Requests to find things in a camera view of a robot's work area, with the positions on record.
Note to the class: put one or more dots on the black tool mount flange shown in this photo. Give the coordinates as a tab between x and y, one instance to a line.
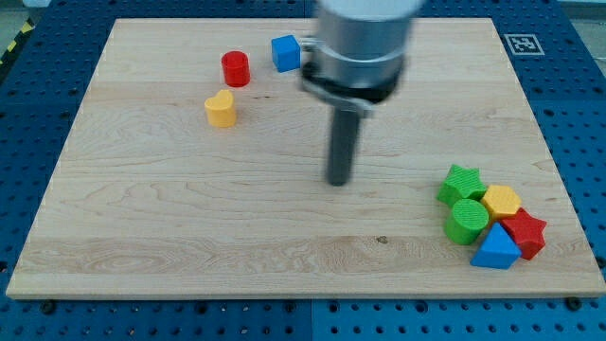
360	101

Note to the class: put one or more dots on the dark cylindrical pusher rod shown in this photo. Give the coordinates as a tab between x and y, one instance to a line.
344	131

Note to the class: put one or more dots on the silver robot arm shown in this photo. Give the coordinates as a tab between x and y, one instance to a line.
355	60

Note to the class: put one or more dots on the yellow heart block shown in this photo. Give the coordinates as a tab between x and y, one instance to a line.
220	110

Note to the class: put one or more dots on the blue cube block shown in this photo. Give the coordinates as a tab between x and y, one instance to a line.
285	53

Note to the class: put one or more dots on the green star block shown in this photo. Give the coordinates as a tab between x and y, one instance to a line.
461	183

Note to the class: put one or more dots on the red cylinder block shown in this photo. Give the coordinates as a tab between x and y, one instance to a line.
236	71

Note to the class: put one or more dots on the green cylinder block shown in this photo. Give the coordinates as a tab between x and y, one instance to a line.
466	221

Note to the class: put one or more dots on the wooden board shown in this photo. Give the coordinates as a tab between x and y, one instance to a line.
149	201

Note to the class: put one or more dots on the yellow hexagon block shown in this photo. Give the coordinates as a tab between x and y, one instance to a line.
501	202

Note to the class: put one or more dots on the white fiducial marker tag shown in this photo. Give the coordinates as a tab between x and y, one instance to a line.
523	44

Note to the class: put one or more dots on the blue triangle block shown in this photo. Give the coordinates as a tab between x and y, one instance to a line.
497	251

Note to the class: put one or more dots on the red star block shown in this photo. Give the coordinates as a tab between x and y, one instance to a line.
527	232

